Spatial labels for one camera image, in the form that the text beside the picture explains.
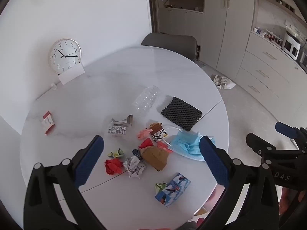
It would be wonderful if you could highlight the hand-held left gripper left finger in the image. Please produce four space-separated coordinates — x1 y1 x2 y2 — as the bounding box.
23 135 108 230

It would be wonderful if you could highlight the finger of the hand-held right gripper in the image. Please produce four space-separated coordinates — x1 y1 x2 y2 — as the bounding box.
246 132 300 159
275 122 307 149

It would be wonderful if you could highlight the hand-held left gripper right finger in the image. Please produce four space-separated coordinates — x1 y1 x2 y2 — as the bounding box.
197 136 280 230

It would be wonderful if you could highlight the yellow green paper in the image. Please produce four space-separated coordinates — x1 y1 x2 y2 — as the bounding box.
108 149 125 159

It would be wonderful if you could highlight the red plastic wrapper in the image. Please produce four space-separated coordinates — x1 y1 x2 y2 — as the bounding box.
157 141 173 153

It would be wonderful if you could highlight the brown cardboard piece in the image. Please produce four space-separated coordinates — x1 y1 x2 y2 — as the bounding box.
140 146 170 172

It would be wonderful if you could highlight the person's right hand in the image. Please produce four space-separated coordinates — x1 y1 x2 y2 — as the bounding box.
279 186 307 217

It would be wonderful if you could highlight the red crumpled paper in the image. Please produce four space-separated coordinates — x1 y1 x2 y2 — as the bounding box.
104 158 123 175

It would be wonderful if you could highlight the blue face mask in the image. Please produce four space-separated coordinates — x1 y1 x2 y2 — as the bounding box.
163 126 215 162

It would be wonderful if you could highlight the crumpled clear printed wrapper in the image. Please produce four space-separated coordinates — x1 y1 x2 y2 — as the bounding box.
107 114 134 137

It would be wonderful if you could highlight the white printed crumpled paper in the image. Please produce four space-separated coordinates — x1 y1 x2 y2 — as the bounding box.
123 156 147 179

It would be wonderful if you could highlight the blue illustrated tissue box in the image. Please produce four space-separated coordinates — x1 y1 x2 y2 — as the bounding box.
155 172 191 207

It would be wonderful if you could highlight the small red white box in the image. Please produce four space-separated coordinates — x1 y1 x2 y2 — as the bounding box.
42 111 55 135

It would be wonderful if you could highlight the black foam mesh sleeve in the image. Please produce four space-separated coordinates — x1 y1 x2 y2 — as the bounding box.
161 96 203 131

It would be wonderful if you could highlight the red paper scrap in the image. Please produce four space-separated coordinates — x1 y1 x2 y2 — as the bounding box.
138 138 154 149

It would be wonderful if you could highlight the pink crumpled paper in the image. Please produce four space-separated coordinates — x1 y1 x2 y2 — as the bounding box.
137 128 153 140

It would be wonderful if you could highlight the beige drawer cabinet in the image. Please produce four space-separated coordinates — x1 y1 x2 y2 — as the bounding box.
236 32 307 118

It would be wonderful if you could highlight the black white patterned packet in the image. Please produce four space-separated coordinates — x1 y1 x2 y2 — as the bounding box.
150 123 170 143

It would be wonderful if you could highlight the white cloth bag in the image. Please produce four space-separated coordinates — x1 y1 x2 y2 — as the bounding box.
210 75 237 90

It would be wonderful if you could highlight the clear plastic tray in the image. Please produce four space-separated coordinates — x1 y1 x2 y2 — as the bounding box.
132 85 161 111

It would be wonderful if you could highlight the white paper card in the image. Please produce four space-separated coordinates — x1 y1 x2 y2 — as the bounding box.
58 62 85 85

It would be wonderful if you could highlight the white countertop appliance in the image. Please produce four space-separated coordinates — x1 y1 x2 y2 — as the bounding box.
281 31 302 61

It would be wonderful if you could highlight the white dish rack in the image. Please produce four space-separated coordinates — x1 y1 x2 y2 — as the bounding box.
264 30 283 46

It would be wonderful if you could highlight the grey chair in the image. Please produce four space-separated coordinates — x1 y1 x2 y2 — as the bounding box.
140 32 197 61

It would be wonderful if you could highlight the tall beige cabinet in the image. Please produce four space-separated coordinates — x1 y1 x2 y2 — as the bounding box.
157 0 255 70

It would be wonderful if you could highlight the white round wall clock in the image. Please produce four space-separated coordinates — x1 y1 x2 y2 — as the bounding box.
48 38 82 75

